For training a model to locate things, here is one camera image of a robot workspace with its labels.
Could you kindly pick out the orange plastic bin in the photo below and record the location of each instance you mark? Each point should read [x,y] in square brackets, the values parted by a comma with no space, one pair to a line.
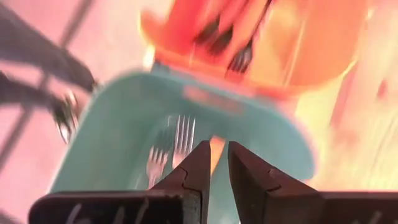
[311,46]

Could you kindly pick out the person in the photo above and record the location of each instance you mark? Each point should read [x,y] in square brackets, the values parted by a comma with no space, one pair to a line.
[37,53]

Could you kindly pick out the black fork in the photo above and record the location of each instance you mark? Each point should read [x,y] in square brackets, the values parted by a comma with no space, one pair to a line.
[214,40]

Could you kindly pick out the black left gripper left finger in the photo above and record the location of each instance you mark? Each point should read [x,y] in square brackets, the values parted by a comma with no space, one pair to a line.
[196,171]

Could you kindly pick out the green plastic bin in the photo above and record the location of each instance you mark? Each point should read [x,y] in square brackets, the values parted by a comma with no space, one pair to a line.
[124,124]

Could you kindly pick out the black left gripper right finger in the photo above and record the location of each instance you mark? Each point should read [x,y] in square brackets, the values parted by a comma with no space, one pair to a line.
[255,174]

